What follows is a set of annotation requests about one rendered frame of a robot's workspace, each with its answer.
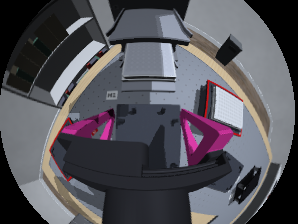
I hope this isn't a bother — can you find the white well plate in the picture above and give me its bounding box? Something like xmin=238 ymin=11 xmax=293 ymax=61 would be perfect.
xmin=210 ymin=86 xmax=243 ymax=130

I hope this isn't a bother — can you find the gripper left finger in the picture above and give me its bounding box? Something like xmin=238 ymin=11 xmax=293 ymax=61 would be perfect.
xmin=62 ymin=108 xmax=115 ymax=140

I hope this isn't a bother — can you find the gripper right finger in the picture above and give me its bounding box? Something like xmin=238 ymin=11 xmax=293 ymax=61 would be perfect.
xmin=180 ymin=109 xmax=234 ymax=166

